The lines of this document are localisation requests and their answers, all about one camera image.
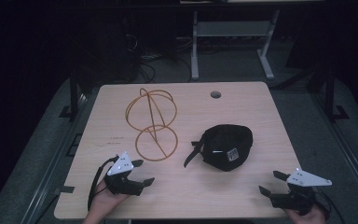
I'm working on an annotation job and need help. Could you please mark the grey metal stand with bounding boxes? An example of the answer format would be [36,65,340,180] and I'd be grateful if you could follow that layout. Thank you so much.
[190,8,282,81]

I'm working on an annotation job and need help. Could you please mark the tangle of floor cables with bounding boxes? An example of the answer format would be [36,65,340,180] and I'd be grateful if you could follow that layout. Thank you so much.
[124,32,194,84]

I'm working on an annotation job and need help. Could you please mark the black metal post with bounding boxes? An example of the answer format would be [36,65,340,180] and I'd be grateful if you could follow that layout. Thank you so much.
[323,63,351,121]
[59,69,83,119]

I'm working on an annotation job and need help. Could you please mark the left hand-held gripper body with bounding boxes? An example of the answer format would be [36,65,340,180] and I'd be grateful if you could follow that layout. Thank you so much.
[103,151,145,197]

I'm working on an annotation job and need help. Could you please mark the person's left hand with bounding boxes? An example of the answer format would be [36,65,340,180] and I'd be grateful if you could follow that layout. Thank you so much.
[83,181,131,224]

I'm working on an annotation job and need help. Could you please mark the person's right hand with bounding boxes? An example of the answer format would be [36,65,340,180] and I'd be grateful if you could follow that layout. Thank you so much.
[283,204,328,224]

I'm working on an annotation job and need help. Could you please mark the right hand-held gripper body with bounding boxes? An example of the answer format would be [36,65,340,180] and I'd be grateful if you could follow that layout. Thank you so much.
[269,168,333,216]

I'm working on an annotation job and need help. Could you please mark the black tape strip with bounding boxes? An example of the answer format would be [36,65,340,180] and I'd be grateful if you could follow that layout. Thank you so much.
[53,185,76,196]

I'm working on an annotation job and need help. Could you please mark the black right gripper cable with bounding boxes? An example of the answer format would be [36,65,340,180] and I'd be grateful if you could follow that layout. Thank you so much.
[314,189,347,224]

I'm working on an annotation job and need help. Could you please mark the black cap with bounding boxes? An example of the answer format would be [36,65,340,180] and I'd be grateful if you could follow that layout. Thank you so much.
[183,123,255,173]

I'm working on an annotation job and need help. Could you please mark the gold wire hat stand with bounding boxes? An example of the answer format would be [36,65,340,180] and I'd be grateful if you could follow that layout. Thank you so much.
[124,87,179,162]

